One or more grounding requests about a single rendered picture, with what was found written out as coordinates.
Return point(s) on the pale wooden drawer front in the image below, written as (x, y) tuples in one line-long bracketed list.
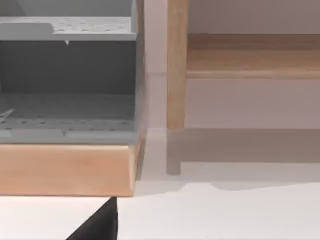
[(65, 170)]

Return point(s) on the grey pierced drawer inside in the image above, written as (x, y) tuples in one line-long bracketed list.
[(67, 87)]

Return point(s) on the open wooden shelf unit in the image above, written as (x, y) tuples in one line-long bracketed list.
[(176, 75)]

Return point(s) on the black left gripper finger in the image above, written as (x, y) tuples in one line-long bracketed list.
[(105, 222)]

